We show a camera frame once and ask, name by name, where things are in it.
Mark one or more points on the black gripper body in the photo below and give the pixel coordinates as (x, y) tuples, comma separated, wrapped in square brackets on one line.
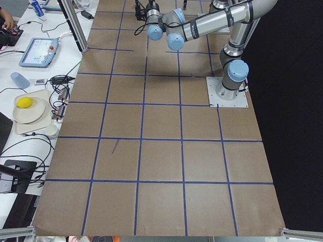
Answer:
[(151, 5)]

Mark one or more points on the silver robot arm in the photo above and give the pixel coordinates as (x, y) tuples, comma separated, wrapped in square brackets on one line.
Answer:
[(240, 17)]

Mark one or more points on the black power adapter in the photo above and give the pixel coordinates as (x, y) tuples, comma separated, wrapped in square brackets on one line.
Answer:
[(87, 15)]

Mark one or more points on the blue white carton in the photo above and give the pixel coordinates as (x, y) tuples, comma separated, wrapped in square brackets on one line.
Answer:
[(37, 8)]

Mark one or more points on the blue teach pendant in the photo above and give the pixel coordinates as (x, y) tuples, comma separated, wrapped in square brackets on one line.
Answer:
[(39, 53)]

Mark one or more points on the person's hand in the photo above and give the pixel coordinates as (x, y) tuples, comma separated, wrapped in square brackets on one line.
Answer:
[(7, 21)]

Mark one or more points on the translucent blue cup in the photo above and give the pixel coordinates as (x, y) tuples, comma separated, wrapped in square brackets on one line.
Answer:
[(20, 80)]

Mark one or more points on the beige square tray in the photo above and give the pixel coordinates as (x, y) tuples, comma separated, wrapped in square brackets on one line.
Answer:
[(43, 121)]

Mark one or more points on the yellow lemon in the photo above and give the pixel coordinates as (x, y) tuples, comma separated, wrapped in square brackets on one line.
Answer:
[(24, 102)]

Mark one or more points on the white paper cup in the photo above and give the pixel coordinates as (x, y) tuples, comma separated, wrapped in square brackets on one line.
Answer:
[(52, 131)]

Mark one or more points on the beige round plate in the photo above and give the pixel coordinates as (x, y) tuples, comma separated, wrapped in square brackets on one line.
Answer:
[(30, 114)]

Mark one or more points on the aluminium frame post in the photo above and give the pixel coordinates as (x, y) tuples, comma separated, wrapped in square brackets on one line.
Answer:
[(74, 24)]

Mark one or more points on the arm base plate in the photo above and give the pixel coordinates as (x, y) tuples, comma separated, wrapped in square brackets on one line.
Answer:
[(215, 101)]

